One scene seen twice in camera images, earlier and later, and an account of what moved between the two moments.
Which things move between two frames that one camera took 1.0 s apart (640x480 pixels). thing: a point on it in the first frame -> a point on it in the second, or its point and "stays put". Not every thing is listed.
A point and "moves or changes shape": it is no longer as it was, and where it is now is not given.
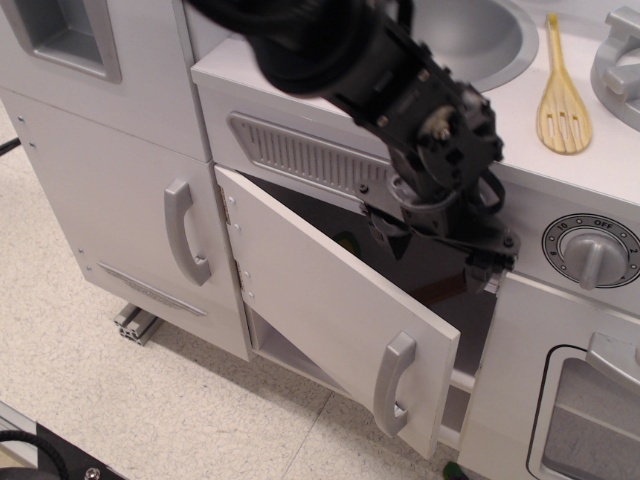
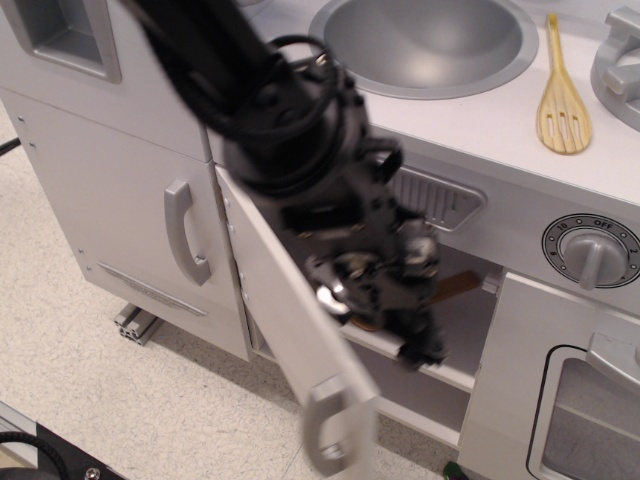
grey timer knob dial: (593, 250) stays put
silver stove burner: (615, 69) stays put
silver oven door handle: (618, 358) stays put
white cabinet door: (339, 313) moves or changes shape
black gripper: (490, 247) -> (386, 274)
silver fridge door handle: (178, 201) stays put
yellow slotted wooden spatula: (563, 124) stays put
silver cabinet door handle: (400, 353) -> (335, 426)
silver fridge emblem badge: (150, 291) stays put
